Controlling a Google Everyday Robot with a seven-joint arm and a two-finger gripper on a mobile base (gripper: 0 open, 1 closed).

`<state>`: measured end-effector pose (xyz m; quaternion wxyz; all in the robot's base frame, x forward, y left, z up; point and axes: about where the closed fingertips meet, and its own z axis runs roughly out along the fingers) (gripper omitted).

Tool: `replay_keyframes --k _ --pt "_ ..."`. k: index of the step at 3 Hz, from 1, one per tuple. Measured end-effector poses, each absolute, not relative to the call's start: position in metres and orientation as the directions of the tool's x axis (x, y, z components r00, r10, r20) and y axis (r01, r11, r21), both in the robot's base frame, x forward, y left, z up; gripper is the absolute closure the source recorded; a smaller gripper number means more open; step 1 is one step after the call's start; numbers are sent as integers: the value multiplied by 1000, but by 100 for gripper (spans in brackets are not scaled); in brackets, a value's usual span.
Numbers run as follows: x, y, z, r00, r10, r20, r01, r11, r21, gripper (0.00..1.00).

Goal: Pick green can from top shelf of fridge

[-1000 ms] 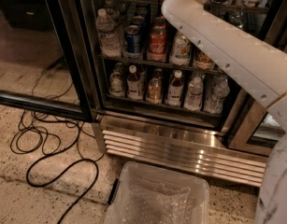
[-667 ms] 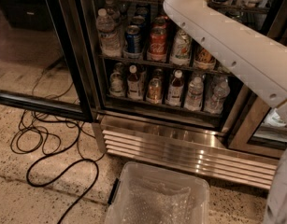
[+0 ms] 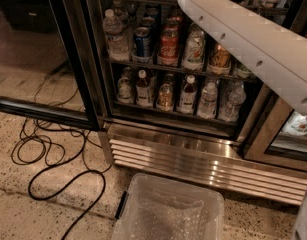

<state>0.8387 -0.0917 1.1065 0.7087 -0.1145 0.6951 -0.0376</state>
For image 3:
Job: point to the stainless glass door fridge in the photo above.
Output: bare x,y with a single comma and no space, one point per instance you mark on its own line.
137,13

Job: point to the clear bottle bottom left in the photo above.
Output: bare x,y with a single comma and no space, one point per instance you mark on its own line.
125,86

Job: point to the clear plastic storage bin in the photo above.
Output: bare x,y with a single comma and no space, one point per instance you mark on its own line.
156,208

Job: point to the steel fridge base grille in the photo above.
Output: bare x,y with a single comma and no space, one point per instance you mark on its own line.
195,160

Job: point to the green soda can middle shelf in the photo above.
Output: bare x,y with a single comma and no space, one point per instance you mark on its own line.
242,71

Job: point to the small water bottle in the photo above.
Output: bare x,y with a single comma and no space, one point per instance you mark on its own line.
231,103
208,101

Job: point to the large clear water bottle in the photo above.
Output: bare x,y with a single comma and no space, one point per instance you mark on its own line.
115,36

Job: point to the white green soda can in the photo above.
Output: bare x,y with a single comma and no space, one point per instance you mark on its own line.
193,56

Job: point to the open glass fridge door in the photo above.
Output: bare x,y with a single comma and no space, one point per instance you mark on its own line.
47,69

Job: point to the blue soda can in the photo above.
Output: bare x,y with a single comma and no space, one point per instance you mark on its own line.
142,42

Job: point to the closed right fridge door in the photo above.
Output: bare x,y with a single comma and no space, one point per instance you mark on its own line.
279,136

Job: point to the orange gold soda can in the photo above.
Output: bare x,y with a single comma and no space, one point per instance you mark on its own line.
219,60

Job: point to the red cola can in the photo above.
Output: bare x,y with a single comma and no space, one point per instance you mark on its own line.
169,44

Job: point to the rightmost small water bottle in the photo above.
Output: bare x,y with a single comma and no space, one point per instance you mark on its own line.
231,103

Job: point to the amber tea bottle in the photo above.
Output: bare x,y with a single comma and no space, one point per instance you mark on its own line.
165,100

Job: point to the white cap juice bottle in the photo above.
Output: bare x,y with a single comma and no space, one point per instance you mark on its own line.
144,91

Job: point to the dark drink white cap bottle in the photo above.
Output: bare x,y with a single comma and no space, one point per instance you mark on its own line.
187,96

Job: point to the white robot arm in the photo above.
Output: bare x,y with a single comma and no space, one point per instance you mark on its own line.
275,54

